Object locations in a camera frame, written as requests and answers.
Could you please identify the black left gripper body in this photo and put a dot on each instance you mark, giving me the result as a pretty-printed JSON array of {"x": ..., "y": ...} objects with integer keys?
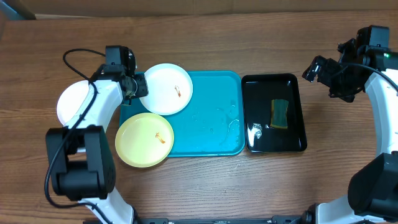
[{"x": 140, "y": 87}]

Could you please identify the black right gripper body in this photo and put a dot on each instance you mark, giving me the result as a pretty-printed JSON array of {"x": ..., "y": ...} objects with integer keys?
[{"x": 342, "y": 84}]

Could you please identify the white plate with stain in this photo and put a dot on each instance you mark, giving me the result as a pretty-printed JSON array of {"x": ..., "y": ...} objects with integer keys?
[{"x": 170, "y": 89}]

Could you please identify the large white plate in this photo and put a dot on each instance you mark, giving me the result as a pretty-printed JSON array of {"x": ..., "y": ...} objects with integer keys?
[{"x": 70, "y": 100}]

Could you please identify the green yellow sponge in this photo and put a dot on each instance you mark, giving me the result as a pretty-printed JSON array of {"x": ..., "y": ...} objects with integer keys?
[{"x": 279, "y": 109}]

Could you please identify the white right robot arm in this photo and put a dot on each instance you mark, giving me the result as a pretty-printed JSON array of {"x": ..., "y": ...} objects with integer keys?
[{"x": 372, "y": 191}]

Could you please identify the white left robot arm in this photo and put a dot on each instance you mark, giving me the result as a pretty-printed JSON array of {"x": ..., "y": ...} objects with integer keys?
[{"x": 81, "y": 165}]

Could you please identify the black plastic tray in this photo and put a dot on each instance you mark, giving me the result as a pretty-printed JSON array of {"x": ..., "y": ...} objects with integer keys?
[{"x": 258, "y": 91}]

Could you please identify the teal plastic tray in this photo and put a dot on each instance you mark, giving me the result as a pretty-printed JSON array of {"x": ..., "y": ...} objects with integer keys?
[{"x": 212, "y": 124}]

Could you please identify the yellow plate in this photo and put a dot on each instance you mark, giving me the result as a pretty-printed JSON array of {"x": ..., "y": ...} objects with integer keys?
[{"x": 144, "y": 140}]

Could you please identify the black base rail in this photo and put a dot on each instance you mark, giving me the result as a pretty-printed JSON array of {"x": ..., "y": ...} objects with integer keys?
[{"x": 277, "y": 219}]

